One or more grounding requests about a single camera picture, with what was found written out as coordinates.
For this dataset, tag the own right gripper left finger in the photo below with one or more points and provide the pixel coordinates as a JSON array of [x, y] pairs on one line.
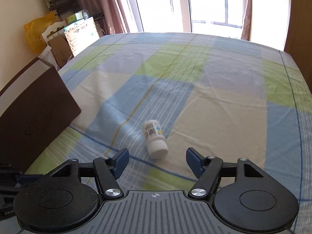
[[108, 170]]

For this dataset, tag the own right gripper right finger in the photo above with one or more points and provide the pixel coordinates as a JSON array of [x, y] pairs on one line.
[[207, 171]]

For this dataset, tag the white pill bottle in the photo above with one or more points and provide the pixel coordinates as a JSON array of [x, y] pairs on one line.
[[155, 141]]

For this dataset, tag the brown storage box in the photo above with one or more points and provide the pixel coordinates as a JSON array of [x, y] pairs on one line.
[[36, 106]]

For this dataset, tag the plaid bed sheet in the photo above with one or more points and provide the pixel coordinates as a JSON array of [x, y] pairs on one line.
[[224, 97]]

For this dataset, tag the cardboard box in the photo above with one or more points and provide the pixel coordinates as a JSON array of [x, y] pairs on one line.
[[60, 50]]

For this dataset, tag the patterned paper bag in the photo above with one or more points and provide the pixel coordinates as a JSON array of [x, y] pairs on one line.
[[81, 34]]

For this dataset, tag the white scalloped board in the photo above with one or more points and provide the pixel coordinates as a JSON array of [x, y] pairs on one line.
[[54, 30]]

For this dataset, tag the yellow plastic bag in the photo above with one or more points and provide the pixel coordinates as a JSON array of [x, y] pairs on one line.
[[34, 30]]

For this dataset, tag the wooden wardrobe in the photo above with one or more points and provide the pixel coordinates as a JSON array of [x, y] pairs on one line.
[[298, 42]]

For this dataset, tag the brown curtain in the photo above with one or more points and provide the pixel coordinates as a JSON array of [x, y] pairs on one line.
[[114, 14]]

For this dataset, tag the black metal rack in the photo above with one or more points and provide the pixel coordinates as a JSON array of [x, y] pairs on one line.
[[62, 7]]

